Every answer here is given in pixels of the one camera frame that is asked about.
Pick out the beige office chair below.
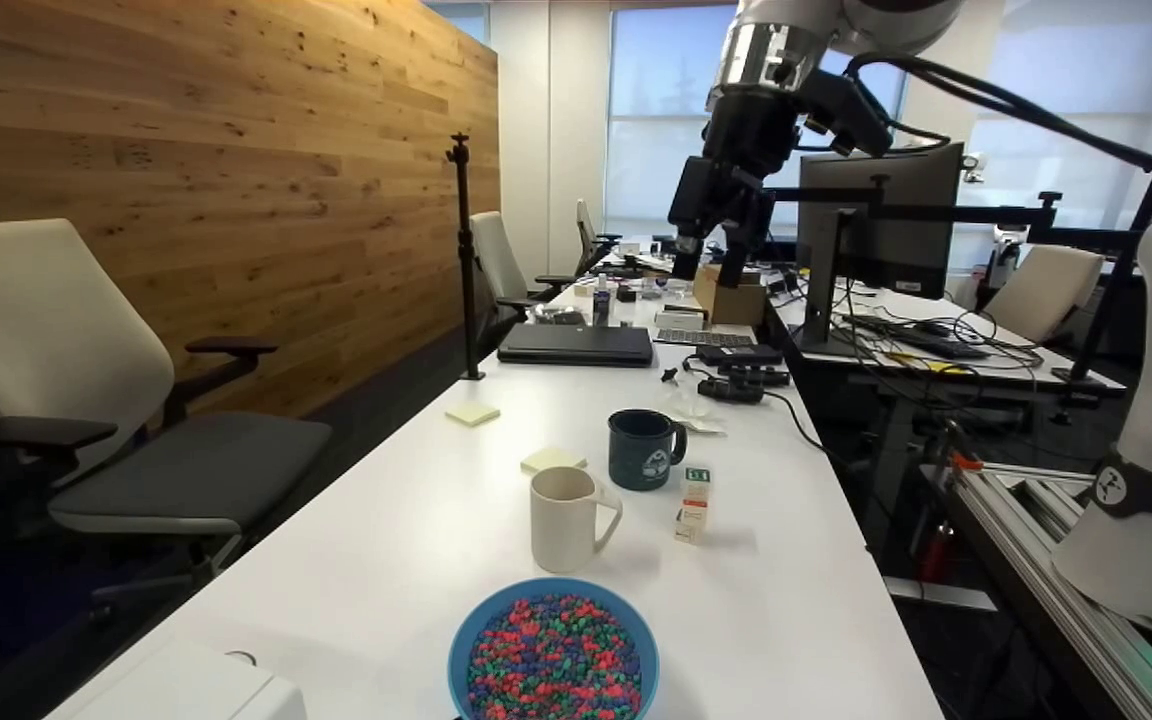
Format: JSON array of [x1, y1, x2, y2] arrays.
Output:
[[980, 240, 1107, 349]]

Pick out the white ceramic cup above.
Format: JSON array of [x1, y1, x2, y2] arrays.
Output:
[[526, 462, 627, 577]]

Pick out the black flat device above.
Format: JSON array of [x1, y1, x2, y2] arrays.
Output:
[[691, 338, 790, 374]]

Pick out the black slanted pole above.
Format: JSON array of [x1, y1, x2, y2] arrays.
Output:
[[1069, 50, 1152, 384]]

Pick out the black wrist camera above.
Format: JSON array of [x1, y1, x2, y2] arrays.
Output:
[[796, 68, 894, 161]]

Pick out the black tripod pole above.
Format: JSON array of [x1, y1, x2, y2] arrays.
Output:
[[442, 132, 487, 384]]

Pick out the black laptop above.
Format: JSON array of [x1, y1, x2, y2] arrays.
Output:
[[493, 320, 656, 368]]

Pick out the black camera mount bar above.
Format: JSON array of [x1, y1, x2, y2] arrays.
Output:
[[767, 178, 1069, 243]]

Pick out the multicoloured beads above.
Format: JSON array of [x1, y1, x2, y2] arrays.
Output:
[[463, 592, 647, 720]]

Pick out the dark blue mug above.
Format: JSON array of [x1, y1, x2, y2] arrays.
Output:
[[602, 403, 691, 494]]

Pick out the white chair with grey seat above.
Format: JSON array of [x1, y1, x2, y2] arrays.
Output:
[[0, 217, 336, 633]]

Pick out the yellow sticky note pad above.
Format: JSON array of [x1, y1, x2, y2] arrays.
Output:
[[442, 399, 505, 430], [517, 444, 590, 481]]

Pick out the black electronic device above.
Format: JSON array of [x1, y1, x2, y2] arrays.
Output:
[[694, 371, 770, 409]]

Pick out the black side desk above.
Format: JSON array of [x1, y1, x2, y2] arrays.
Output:
[[758, 284, 1130, 471]]

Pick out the blue bowl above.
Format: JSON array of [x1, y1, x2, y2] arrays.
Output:
[[442, 571, 668, 720]]

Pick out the cardboard box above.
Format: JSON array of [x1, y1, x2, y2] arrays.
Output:
[[691, 259, 767, 333]]

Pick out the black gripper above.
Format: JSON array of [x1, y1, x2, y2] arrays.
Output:
[[664, 75, 821, 293]]

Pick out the white office chair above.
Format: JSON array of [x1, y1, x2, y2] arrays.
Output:
[[570, 195, 624, 276], [468, 208, 568, 333]]

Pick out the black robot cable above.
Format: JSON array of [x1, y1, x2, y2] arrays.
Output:
[[848, 50, 1152, 193]]

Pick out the black computer monitor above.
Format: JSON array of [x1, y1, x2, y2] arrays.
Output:
[[790, 139, 968, 351]]

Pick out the orange clamp handle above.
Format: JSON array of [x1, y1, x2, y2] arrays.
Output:
[[941, 447, 989, 489]]

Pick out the aluminium mounting rail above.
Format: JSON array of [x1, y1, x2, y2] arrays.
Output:
[[928, 451, 1152, 720]]

